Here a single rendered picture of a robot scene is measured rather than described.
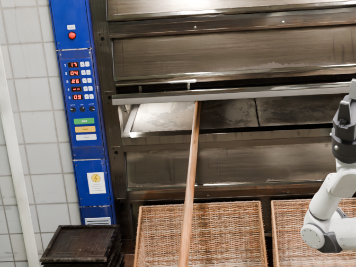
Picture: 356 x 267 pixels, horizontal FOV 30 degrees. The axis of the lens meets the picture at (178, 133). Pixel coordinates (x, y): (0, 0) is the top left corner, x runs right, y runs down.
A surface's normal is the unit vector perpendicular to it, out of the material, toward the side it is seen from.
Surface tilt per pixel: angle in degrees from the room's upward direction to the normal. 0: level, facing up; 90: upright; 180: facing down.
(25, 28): 90
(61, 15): 90
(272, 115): 0
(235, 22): 90
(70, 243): 0
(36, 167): 90
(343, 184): 113
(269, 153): 70
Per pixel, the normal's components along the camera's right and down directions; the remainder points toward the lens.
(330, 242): -0.67, 0.44
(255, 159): -0.08, 0.04
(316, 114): -0.07, -0.93
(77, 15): -0.06, 0.37
